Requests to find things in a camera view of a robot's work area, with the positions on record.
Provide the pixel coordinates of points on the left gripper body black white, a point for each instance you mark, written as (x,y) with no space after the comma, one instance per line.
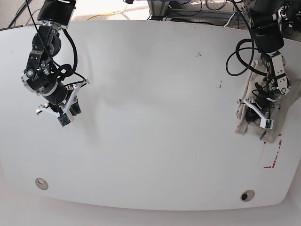
(264,107)

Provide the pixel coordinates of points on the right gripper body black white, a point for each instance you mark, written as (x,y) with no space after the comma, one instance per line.
(59,97)

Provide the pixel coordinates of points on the beige grey t-shirt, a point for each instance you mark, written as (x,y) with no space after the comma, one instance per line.
(262,84)

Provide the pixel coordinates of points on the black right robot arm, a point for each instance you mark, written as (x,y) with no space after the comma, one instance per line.
(41,69)

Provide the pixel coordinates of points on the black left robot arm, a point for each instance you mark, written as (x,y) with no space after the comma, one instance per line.
(262,19)

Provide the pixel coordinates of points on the red tape rectangle marking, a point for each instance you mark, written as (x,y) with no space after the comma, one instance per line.
(271,152)

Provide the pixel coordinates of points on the right round table grommet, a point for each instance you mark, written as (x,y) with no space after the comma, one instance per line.
(247,195)

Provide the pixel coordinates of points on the round table grommet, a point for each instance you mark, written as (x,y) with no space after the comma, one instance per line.
(247,195)
(41,184)

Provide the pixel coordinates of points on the left round table grommet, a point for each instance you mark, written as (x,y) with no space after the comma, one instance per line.
(41,184)

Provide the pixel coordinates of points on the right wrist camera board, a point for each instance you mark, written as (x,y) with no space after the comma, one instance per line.
(65,119)

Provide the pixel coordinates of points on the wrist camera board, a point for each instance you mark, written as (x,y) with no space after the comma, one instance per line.
(65,119)
(266,123)

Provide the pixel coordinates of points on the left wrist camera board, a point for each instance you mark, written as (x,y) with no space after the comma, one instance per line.
(266,123)

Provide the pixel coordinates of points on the aluminium frame rail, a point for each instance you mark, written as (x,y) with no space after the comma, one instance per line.
(211,12)

